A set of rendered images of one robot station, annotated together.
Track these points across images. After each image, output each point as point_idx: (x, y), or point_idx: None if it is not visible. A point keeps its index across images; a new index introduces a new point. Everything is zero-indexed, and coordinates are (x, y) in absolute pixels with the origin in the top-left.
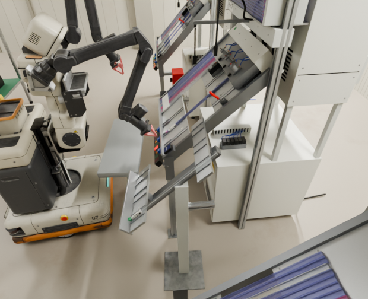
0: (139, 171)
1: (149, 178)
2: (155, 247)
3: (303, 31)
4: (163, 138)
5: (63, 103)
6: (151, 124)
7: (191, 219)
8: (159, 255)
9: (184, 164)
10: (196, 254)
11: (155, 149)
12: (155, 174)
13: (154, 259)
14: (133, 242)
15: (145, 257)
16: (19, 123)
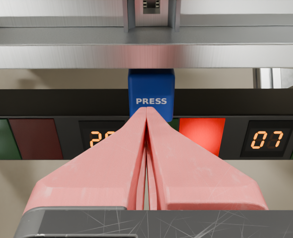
0: None
1: (29, 187)
2: (260, 172)
3: None
4: (210, 28)
5: None
6: (75, 208)
7: (189, 80)
8: (283, 163)
9: None
10: (286, 78)
11: (214, 145)
12: (14, 168)
13: (291, 175)
14: None
15: (286, 196)
16: None
